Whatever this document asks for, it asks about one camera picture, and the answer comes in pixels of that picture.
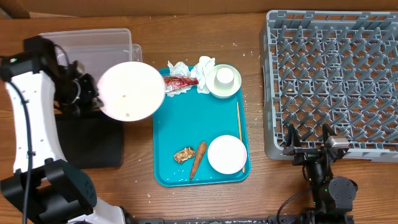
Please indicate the clear plastic bin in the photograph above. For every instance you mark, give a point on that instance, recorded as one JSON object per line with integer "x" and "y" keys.
{"x": 96, "y": 49}

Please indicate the red snack wrapper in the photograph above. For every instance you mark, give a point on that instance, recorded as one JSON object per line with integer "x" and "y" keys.
{"x": 174, "y": 83}

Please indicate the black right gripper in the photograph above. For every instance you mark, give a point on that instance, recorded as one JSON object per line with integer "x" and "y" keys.
{"x": 292, "y": 140}

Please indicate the orange carrot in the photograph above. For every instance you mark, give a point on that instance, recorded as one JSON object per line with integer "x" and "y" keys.
{"x": 198, "y": 158}

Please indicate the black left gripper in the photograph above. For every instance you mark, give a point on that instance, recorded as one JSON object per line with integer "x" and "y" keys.
{"x": 91, "y": 102}

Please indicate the brown walnut food scrap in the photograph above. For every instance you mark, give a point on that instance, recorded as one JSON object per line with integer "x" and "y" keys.
{"x": 184, "y": 154}

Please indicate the teal plastic tray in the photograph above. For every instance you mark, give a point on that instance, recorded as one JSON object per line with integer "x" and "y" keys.
{"x": 186, "y": 120}

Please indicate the large pink plate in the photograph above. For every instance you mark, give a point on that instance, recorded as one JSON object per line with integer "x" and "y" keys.
{"x": 131, "y": 91}

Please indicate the grey dishwasher rack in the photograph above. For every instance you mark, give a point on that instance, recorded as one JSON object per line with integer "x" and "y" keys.
{"x": 331, "y": 67}

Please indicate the wooden chopstick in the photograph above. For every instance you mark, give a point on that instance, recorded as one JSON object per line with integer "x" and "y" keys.
{"x": 240, "y": 130}

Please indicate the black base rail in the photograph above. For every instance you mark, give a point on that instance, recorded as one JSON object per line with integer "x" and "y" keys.
{"x": 217, "y": 221}

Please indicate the pale green bowl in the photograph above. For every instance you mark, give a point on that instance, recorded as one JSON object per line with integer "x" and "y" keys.
{"x": 223, "y": 92}

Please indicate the white paper cup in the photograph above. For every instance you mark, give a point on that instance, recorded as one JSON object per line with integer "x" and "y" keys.
{"x": 224, "y": 78}

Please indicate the crumpled white tissue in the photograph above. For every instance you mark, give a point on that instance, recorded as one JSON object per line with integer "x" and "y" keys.
{"x": 179, "y": 69}
{"x": 200, "y": 71}

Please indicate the small pink bowl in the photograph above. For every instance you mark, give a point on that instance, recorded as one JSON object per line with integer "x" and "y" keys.
{"x": 227, "y": 154}

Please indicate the black tray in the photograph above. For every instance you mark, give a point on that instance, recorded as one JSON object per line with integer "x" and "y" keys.
{"x": 91, "y": 141}

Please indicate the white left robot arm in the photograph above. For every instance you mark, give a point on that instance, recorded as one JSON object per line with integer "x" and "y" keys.
{"x": 44, "y": 186}

